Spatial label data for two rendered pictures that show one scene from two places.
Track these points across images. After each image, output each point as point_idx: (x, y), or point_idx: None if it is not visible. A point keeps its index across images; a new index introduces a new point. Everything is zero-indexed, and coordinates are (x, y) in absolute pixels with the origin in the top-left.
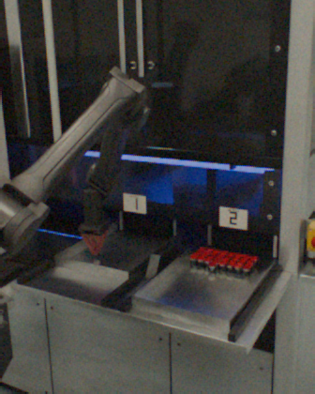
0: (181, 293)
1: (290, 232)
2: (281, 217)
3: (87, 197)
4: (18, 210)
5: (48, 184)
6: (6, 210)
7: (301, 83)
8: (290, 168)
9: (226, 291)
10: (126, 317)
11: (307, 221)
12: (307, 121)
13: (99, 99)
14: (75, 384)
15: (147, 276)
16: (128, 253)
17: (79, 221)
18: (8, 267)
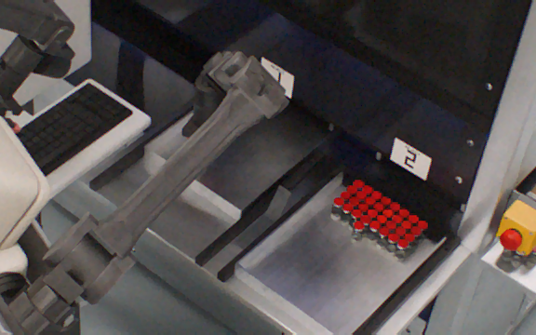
0: (305, 261)
1: (480, 207)
2: (474, 186)
3: (200, 96)
4: (101, 269)
5: (138, 236)
6: (88, 270)
7: None
8: (499, 138)
9: (366, 270)
10: (223, 287)
11: (513, 193)
12: None
13: (216, 124)
14: (158, 245)
15: (268, 214)
16: (253, 152)
17: (192, 44)
18: (77, 124)
